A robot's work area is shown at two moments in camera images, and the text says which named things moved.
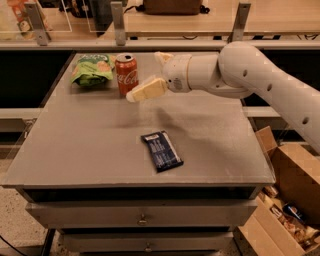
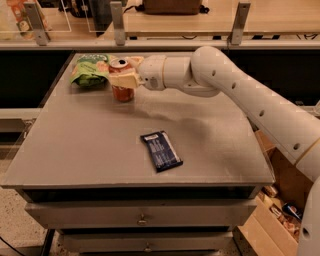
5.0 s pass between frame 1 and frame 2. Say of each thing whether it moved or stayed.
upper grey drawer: stayed
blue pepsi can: stayed
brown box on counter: stayed
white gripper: moved
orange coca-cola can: moved
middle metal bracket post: stayed
